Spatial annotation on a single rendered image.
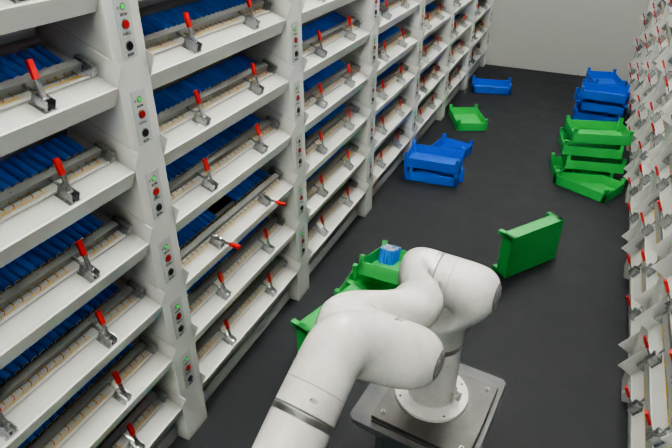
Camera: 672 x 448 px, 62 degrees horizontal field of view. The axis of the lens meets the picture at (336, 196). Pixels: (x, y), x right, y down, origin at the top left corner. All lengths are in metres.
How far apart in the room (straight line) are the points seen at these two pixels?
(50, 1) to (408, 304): 0.82
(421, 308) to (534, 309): 1.33
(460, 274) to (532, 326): 1.05
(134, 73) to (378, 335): 0.75
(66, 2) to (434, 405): 1.20
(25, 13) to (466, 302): 1.00
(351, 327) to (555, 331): 1.56
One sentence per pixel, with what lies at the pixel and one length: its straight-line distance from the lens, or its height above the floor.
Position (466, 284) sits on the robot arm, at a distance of 1.25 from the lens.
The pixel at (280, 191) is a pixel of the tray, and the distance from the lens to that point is 1.93.
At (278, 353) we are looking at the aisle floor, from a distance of 2.07.
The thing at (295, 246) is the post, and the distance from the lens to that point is 2.12.
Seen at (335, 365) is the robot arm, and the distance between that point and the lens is 0.78.
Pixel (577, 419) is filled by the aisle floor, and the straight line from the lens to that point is 2.02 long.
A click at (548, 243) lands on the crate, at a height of 0.10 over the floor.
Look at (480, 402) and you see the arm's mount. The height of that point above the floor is 0.30.
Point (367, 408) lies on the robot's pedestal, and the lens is 1.54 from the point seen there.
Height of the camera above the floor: 1.47
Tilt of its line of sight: 30 degrees down
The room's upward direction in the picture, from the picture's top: straight up
